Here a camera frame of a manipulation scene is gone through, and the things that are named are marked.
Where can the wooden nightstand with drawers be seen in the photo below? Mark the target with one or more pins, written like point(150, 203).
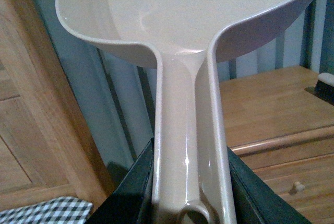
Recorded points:
point(284, 133)

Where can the beige plastic dustpan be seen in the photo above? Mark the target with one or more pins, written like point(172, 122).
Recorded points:
point(183, 40)

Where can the grey curtain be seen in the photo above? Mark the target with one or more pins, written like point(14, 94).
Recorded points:
point(116, 97)

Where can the black white checkered bedsheet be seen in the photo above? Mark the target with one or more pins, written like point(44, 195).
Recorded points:
point(65, 209)

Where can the black dust brush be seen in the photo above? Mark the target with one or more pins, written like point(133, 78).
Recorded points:
point(324, 86)

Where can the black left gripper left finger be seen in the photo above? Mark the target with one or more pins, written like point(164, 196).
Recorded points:
point(131, 201)

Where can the upper round wooden knob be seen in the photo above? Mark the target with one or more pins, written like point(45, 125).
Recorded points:
point(298, 187)

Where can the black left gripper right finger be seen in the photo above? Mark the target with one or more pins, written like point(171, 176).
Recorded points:
point(254, 200)

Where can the wooden bed frame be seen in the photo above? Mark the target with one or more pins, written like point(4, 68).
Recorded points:
point(47, 150)

